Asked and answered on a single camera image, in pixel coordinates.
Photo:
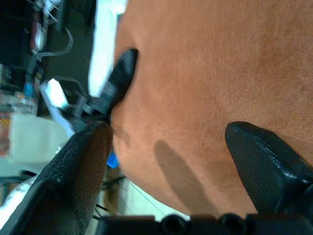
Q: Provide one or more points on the dark cluttered shelf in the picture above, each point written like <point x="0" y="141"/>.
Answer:
<point x="17" y="49"/>

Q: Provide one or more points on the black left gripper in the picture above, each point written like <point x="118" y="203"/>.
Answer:
<point x="93" y="110"/>

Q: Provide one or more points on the orange velvet pillow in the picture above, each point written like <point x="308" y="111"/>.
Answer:
<point x="220" y="73"/>

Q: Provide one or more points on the pale white cabinet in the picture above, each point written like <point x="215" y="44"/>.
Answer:
<point x="36" y="139"/>

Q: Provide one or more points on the small blue object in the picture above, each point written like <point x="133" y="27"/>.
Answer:
<point x="113" y="161"/>

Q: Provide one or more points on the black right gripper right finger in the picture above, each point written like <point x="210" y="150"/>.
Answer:
<point x="266" y="166"/>

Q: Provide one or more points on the white patterned mattress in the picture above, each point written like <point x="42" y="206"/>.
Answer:
<point x="105" y="36"/>

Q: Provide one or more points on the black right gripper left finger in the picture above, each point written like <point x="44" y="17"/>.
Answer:
<point x="66" y="181"/>

